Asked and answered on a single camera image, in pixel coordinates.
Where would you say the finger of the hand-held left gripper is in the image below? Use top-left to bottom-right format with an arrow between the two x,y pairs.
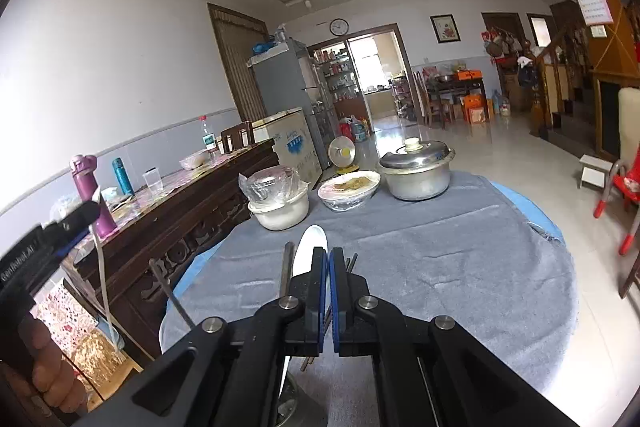
47,200 -> 102,259

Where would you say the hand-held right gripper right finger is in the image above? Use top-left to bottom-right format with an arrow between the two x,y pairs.
328,247 -> 581,427

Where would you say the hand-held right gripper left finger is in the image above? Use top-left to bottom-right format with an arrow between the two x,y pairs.
75,246 -> 333,427

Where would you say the white ceramic spoon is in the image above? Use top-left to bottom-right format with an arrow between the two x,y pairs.
291,224 -> 330,280

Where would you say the person's left hand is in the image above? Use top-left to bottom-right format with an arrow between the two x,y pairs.
19,314 -> 90,414

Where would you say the purple water bottle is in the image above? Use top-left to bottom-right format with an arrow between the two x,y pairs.
70,154 -> 117,239

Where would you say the teal water bottle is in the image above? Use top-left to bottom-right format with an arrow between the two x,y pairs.
112,158 -> 135,196

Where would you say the clear plastic cup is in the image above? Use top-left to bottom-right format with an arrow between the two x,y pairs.
142,168 -> 165,194

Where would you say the white bowl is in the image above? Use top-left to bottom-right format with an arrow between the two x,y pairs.
248,189 -> 311,231

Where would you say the carved wooden sideboard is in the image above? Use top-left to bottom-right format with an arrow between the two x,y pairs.
60,139 -> 281,365

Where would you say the plastic-wrapped plate of food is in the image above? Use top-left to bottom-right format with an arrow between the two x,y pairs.
318,171 -> 382,212

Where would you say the grey tablecloth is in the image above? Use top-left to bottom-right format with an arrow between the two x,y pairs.
160,169 -> 581,427

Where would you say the gold tinsel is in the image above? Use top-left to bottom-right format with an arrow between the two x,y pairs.
67,332 -> 127,390

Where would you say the plastic bag of food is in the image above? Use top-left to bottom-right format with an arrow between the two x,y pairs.
180,150 -> 209,170

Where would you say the aluminium pot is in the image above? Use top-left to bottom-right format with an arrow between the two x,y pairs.
382,159 -> 453,202

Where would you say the small white fan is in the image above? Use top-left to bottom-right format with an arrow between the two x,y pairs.
327,137 -> 362,176

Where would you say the white chest freezer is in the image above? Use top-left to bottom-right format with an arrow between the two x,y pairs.
250,107 -> 323,190

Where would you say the clear red-capped water bottle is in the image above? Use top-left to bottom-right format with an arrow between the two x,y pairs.
199,115 -> 220,155

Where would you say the aluminium pot lid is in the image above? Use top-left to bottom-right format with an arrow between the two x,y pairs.
377,138 -> 457,172

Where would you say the blue water jug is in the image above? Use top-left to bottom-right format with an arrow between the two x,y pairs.
350,117 -> 371,144

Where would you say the glass display cabinet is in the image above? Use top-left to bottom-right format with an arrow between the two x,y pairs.
310,47 -> 362,122

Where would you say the blue tablecloth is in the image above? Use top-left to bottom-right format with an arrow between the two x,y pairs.
162,179 -> 567,308

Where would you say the grey refrigerator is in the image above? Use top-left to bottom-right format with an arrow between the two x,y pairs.
247,39 -> 326,170

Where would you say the brown bamboo door curtain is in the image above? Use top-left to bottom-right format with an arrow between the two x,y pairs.
207,3 -> 271,122

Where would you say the dark wooden dining table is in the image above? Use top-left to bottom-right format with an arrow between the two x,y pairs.
425,77 -> 488,128

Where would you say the white step stool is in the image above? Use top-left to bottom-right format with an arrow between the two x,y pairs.
577,154 -> 615,188

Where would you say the wooden staircase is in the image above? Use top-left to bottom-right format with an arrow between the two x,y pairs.
530,2 -> 603,152

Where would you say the red child chair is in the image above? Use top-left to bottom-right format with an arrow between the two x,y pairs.
592,159 -> 640,255

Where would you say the white strap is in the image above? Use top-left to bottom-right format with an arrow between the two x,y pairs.
90,224 -> 125,350

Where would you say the framed wall picture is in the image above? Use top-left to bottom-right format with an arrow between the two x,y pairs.
430,14 -> 461,44

